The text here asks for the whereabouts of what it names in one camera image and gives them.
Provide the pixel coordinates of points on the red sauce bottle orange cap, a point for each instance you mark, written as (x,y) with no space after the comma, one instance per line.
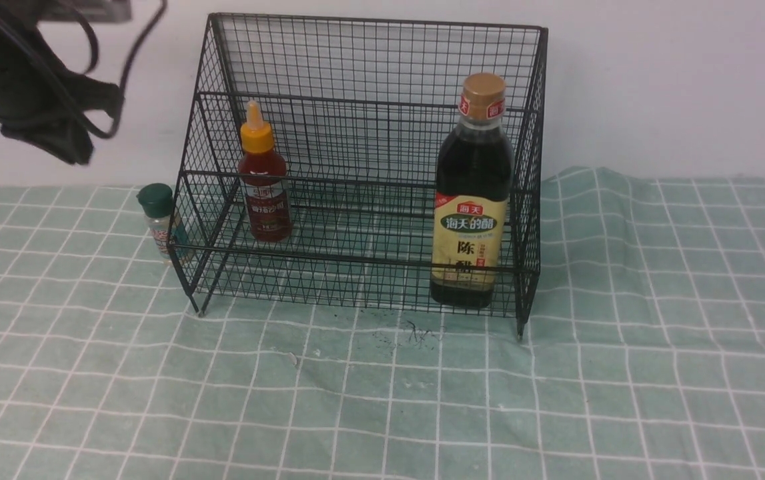
(263,172)

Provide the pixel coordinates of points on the dark vinegar bottle yellow label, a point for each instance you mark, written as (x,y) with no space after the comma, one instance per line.
(473,181)

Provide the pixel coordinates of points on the green white checkered tablecloth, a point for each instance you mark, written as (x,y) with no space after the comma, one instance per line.
(644,357)

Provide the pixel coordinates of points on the black wire mesh shelf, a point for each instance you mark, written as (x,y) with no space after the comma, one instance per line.
(359,108)

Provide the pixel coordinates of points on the small spice jar green cap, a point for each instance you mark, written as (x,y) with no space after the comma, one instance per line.
(167,229)

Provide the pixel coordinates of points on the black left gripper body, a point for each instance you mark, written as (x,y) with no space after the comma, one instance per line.
(41,100)

